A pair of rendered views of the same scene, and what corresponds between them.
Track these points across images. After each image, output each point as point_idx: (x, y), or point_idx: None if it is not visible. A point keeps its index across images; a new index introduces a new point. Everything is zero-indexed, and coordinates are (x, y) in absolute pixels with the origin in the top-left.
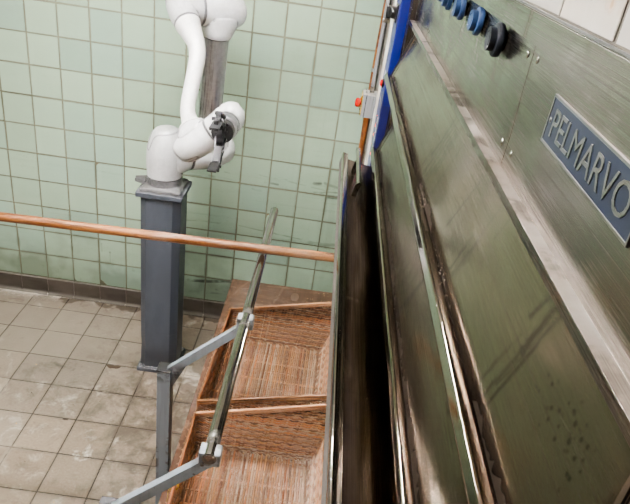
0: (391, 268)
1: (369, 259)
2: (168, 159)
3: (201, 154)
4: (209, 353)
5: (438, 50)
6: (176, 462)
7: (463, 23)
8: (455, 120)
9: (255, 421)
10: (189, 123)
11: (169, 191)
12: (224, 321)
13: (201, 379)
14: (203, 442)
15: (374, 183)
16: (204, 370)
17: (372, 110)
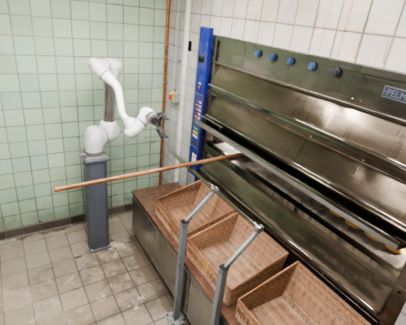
0: (273, 149)
1: (253, 151)
2: (99, 141)
3: (139, 133)
4: (155, 221)
5: (264, 73)
6: (187, 262)
7: (291, 66)
8: (299, 96)
9: (210, 232)
10: (131, 120)
11: (101, 157)
12: (147, 207)
13: (163, 231)
14: (255, 226)
15: (227, 126)
16: (160, 228)
17: (178, 99)
